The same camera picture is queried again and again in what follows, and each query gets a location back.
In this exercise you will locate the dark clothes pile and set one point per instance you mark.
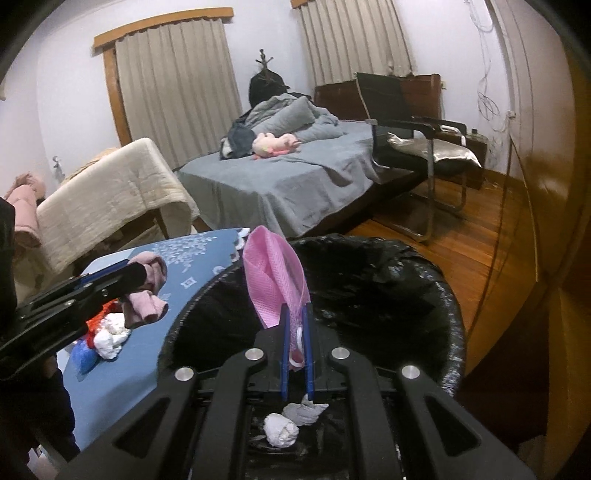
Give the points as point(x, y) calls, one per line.
point(238, 138)

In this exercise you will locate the black lined trash bin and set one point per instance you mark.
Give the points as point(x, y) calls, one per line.
point(392, 286)

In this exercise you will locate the orange foam fruit net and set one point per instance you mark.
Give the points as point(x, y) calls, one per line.
point(102, 310)

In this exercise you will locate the wall scroll picture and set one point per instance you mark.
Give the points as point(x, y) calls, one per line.
point(2, 91)

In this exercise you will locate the blue printed tablecloth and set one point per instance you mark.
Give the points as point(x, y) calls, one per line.
point(194, 258)

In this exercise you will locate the silver cushion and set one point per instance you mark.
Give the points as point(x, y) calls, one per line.
point(438, 150)

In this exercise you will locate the grey rumpled blanket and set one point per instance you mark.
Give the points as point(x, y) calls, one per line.
point(323, 122)

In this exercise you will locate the pink jacket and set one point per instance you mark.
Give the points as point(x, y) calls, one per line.
point(23, 207)

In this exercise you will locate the pink cloth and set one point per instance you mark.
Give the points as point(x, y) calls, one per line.
point(143, 309)

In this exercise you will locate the wooden window frame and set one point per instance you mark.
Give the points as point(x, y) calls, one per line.
point(111, 92)

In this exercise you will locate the pink foam net sleeve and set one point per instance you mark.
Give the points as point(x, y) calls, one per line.
point(272, 277)

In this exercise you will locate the wooden nightstand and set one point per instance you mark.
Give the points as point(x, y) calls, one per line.
point(475, 170)

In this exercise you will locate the coat rack with black garment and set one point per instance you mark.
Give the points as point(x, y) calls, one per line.
point(265, 87)

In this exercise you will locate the wooden wardrobe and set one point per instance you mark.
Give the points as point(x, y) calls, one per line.
point(545, 207)

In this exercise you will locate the white crumpled tissue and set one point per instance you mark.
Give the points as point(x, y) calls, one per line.
point(280, 429)
point(108, 345)
point(114, 323)

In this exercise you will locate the narrow beige curtain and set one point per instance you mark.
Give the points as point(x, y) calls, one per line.
point(355, 37)

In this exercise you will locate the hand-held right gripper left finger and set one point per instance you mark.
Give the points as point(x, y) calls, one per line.
point(284, 355)

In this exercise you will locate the grey crumpled tissue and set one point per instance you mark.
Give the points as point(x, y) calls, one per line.
point(307, 413)

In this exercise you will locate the person's left forearm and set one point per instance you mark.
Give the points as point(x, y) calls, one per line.
point(32, 406)

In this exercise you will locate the wooden headboard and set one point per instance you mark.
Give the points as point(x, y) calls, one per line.
point(337, 99)

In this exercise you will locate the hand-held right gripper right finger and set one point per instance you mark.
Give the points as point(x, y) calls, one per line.
point(310, 355)

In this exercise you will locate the pink plush toy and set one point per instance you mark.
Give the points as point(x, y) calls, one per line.
point(274, 143)

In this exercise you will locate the beige blanket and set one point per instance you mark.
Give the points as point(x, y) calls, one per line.
point(111, 194)

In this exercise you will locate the grey pillow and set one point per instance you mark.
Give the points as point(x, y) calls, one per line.
point(284, 117)

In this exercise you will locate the blue plastic wrapper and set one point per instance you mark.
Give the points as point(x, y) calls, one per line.
point(85, 357)

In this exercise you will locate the wide beige curtain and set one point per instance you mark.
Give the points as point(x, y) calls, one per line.
point(180, 92)

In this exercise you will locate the small metal wall fixture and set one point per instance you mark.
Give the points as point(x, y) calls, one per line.
point(56, 162)

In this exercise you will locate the bed with grey sheet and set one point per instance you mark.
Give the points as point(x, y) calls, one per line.
point(286, 189)

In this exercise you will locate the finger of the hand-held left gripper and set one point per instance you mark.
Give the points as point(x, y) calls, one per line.
point(104, 270)
point(122, 281)

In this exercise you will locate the black metal frame chair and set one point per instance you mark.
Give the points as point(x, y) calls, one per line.
point(383, 97)

